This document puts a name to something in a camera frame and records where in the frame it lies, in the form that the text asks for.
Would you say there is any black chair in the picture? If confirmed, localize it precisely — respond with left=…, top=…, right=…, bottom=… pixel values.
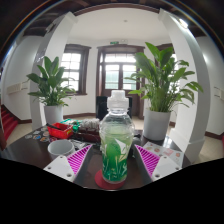
left=95, top=95, right=133, bottom=122

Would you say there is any red box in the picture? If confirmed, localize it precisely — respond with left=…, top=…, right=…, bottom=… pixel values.
left=46, top=122, right=74, bottom=140

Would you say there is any white ceramic mug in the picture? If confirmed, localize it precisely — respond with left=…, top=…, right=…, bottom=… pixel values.
left=47, top=139, right=76, bottom=162

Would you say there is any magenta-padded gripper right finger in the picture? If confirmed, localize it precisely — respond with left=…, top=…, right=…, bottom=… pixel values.
left=133, top=143, right=183, bottom=186

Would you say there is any dark wooden glazed door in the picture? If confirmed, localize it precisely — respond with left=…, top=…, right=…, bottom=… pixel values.
left=96, top=44, right=146, bottom=118

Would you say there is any small-leafed potted plant, white pot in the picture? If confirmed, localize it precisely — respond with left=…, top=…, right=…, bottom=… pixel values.
left=25, top=55, right=77, bottom=125

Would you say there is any clear green-labelled drink bottle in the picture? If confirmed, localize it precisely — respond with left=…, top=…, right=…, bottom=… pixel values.
left=99, top=89, right=136, bottom=185

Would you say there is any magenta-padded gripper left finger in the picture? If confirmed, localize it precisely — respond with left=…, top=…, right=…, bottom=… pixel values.
left=42, top=143, right=95, bottom=186

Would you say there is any flat round red coaster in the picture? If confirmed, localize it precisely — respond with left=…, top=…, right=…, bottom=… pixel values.
left=94, top=168, right=128, bottom=191

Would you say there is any large-leafed potted plant, white pot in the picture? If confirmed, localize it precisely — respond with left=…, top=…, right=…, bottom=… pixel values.
left=124, top=41, right=204, bottom=142

